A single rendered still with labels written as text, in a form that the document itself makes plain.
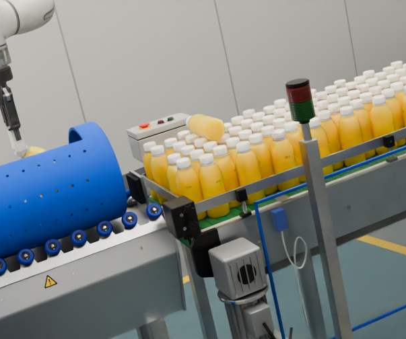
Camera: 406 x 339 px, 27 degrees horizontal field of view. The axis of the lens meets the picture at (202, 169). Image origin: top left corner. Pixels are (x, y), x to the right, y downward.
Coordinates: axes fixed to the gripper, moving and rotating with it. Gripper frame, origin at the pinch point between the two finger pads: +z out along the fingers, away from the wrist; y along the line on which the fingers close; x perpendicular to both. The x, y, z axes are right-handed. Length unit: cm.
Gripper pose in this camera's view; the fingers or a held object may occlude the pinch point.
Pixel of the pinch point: (16, 138)
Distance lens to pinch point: 238.7
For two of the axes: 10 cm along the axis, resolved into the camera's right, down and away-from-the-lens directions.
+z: 2.1, 9.3, 3.0
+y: 4.0, 2.0, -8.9
